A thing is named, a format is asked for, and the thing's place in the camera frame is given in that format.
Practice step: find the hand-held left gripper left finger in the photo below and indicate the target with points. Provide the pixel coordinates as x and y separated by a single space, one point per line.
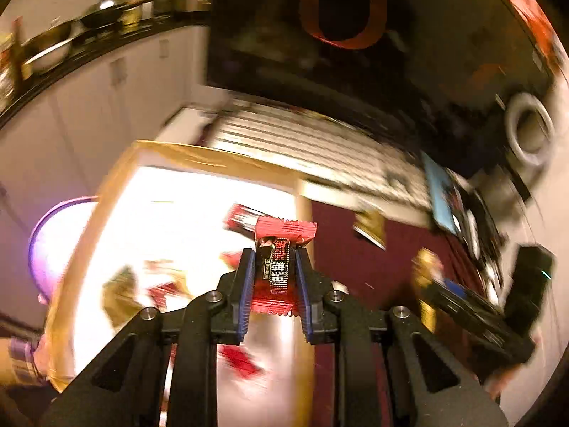
246 293

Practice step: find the blue book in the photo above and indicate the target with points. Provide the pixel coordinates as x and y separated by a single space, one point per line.
438 191

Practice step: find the black remote control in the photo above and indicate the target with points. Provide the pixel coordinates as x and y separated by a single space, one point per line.
480 227

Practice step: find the black monitor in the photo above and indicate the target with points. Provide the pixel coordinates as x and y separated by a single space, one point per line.
444 53

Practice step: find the metal wok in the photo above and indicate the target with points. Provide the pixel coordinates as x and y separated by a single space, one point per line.
104 11

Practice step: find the dark brown gold-edged snack packet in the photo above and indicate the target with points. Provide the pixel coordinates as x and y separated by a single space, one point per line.
371 227

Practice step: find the metal mixing bowl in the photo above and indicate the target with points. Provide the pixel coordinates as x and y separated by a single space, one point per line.
44 49

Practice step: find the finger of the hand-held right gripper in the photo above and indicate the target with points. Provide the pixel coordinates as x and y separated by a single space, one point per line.
453 288
489 333

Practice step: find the plaid cloth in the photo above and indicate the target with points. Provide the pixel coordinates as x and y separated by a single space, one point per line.
22 360

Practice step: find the white kitchen cabinet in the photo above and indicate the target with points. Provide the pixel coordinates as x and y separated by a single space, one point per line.
111 98

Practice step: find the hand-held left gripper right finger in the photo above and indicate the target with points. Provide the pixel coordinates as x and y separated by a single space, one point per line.
304 293

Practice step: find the yellow taped cardboard box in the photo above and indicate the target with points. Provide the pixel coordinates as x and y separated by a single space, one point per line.
186 213

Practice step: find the maroon table cloth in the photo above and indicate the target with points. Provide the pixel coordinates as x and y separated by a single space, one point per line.
355 267

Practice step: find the white tape roll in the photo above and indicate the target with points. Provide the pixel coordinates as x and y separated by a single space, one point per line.
510 129

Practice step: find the small red snack packet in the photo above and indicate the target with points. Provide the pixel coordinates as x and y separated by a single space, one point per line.
240 360
231 259

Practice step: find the large red snack packet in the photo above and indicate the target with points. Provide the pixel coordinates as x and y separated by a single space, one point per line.
164 291

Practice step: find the red patterned object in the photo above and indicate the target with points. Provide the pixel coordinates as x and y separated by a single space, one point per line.
533 22

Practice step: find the gold snack packet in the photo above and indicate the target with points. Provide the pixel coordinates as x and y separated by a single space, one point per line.
424 267

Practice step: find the beige computer keyboard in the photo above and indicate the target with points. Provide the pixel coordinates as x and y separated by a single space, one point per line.
311 142

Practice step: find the long dark red snack packet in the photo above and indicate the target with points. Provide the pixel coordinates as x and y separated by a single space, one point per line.
240 220

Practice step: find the green and olive snack packet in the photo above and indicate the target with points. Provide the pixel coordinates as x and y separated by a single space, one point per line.
120 293

